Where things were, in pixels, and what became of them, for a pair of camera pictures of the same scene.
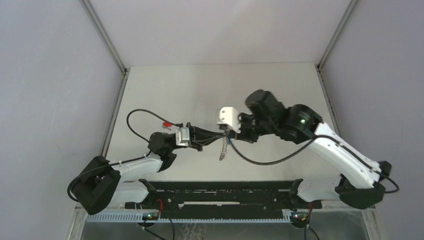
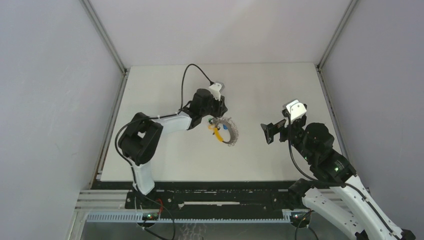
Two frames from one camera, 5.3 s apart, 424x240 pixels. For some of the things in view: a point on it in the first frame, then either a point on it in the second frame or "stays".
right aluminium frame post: (322, 58) stays
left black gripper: (199, 137) -> (221, 109)
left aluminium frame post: (124, 71) stays
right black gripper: (243, 135) -> (270, 129)
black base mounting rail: (224, 196) stays
